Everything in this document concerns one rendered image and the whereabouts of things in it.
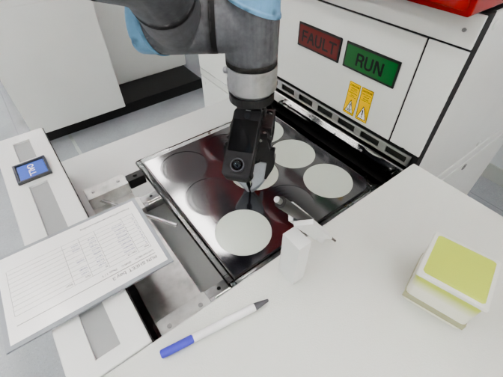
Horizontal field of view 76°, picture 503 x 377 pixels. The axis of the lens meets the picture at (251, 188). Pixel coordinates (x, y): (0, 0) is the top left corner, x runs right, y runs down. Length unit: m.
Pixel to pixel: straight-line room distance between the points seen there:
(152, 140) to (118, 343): 0.60
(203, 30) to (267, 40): 0.08
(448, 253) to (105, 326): 0.43
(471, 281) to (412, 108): 0.32
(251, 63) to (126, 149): 0.55
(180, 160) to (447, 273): 0.53
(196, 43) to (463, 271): 0.42
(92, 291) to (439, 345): 0.43
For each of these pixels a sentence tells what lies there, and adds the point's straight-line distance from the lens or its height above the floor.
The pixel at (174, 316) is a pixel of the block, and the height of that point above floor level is 0.91.
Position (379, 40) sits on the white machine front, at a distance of 0.65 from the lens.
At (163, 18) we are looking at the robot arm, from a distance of 0.38.
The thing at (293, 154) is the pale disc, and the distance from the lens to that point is 0.73.
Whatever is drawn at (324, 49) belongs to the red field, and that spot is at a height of 1.09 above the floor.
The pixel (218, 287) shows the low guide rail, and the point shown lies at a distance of 0.58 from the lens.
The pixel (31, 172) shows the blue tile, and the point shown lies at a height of 0.96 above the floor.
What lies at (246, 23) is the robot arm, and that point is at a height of 1.22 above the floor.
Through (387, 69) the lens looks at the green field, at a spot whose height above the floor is 1.10.
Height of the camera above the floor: 1.36
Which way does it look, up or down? 46 degrees down
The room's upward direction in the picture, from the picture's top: straight up
